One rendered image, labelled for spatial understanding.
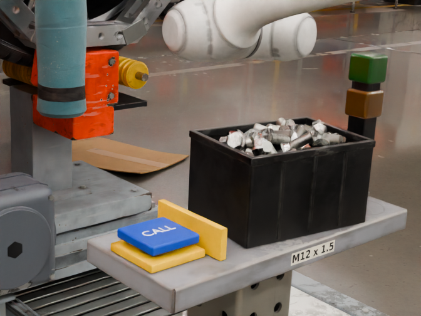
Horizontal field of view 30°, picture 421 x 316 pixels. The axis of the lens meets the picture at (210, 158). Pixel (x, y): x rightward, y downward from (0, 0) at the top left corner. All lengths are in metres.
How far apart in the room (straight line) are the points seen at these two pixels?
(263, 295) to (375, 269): 1.06
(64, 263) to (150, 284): 0.82
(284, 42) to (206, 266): 0.60
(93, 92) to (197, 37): 0.35
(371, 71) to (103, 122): 0.67
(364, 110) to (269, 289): 0.29
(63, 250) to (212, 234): 0.79
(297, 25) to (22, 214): 0.57
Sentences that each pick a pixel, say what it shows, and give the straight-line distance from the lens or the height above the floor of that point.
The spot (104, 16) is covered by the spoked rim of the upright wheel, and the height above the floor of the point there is 0.62.
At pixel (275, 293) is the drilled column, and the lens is 1.03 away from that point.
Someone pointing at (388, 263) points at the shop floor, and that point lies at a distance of 2.10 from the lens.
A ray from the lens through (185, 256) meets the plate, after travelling 0.91.
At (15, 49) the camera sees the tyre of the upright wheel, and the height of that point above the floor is 0.57.
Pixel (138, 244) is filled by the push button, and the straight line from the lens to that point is 0.90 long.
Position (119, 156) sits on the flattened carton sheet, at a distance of 2.81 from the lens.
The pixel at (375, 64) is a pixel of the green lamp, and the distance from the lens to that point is 1.12.
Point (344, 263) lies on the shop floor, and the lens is 2.07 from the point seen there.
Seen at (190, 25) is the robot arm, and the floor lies 0.66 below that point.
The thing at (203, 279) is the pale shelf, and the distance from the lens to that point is 0.88.
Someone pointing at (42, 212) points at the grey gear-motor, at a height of 0.37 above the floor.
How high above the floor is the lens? 0.83
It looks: 17 degrees down
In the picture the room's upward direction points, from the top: 3 degrees clockwise
